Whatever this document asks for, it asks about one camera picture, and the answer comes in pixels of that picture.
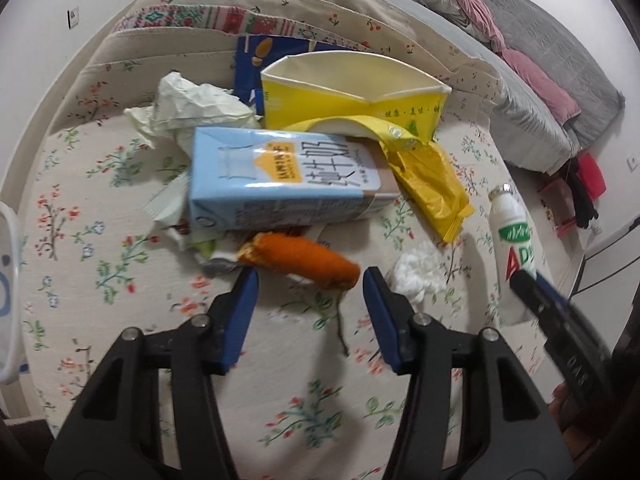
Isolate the white AD drink bottle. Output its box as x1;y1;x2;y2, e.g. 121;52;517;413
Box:
488;183;536;326

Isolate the small white tissue wad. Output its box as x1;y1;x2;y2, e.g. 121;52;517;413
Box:
387;252;446;306

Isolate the yellow snack wrapper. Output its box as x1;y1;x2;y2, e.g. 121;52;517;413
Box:
284;115;476;244

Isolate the light blue milk carton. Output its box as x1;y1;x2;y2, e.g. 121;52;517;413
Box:
188;127;400;231

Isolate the white paper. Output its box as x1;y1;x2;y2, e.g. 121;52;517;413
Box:
124;72;259;156

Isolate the blue snack box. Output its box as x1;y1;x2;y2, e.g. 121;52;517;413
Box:
233;36;320;116

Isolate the white plastic trash bin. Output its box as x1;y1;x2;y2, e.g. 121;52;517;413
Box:
0;203;26;385

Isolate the red bag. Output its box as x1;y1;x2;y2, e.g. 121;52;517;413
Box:
577;153;606;200

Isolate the floral bed sheet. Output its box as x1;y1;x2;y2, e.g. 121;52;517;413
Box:
21;0;510;479

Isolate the grey bed sheet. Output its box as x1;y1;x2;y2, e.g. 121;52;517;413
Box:
384;0;578;174

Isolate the pink duvet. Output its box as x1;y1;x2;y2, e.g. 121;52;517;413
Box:
456;0;582;126

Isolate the grey pillow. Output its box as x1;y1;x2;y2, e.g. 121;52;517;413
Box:
483;0;625;148

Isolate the white wall socket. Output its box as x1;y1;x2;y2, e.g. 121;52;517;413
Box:
66;8;79;29

